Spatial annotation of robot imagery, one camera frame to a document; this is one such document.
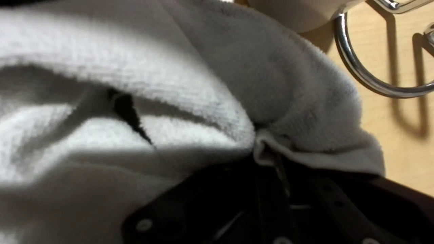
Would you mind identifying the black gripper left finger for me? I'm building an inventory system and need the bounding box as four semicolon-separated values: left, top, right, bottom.
121;155;288;244

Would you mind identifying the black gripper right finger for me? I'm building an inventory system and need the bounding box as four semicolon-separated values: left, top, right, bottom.
288;161;434;244

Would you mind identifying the chrome wire ring holder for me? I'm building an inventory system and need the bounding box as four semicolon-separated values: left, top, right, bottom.
332;0;434;100

